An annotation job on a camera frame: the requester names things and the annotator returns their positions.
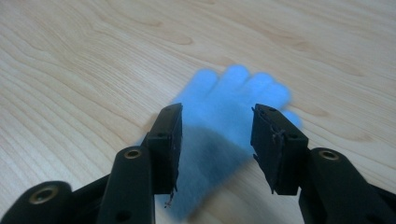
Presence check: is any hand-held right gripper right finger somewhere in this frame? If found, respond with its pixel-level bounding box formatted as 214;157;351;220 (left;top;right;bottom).
249;103;396;224

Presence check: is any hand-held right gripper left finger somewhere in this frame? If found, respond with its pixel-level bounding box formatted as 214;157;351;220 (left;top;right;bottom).
95;103;184;224

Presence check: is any plain blue glove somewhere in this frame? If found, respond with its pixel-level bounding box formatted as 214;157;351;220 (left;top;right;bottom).
135;63;304;220

